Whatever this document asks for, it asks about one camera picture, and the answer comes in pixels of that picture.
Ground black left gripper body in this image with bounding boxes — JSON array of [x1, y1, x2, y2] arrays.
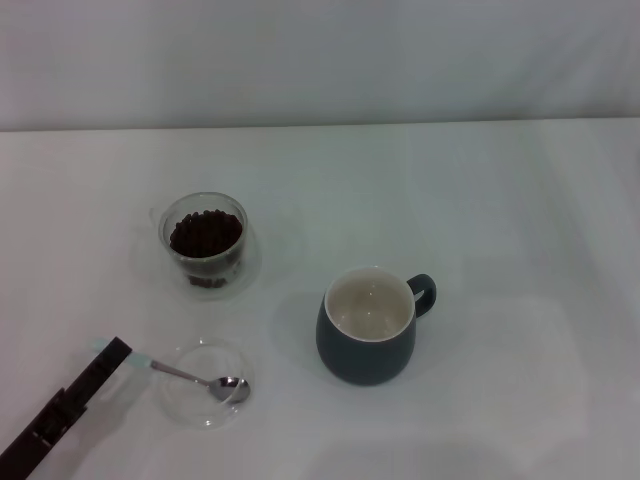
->
[[0, 388, 84, 469]]

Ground spoon with light blue handle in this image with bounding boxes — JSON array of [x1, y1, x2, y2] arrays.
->
[[91, 337, 251, 404]]

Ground dark blue-grey ceramic mug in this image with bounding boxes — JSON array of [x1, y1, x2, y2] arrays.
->
[[315, 265, 439, 387]]

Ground double-walled glass cup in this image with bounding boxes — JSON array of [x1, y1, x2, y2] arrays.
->
[[148, 191, 262, 303]]

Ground coffee beans pile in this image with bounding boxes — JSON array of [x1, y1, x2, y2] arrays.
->
[[168, 208, 244, 291]]

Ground clear glass saucer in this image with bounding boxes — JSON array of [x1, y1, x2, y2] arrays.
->
[[158, 338, 257, 431]]

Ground white tablecloth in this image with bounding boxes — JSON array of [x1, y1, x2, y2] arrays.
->
[[0, 117, 640, 480]]

